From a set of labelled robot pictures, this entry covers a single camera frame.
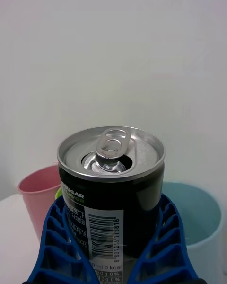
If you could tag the black drink can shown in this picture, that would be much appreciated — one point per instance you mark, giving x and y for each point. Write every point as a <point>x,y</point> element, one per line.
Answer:
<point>108,194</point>

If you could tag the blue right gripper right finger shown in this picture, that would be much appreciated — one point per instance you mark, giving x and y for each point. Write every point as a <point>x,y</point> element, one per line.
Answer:
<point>168,248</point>

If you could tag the pink plastic bin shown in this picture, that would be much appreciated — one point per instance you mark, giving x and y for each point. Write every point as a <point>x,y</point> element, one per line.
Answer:
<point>37,194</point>

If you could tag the pale blue plastic bin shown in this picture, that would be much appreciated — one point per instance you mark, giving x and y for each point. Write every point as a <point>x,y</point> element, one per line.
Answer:
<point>201,217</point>

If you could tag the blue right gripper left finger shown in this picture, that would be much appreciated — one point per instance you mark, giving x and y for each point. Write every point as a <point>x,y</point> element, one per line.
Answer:
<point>59,246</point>

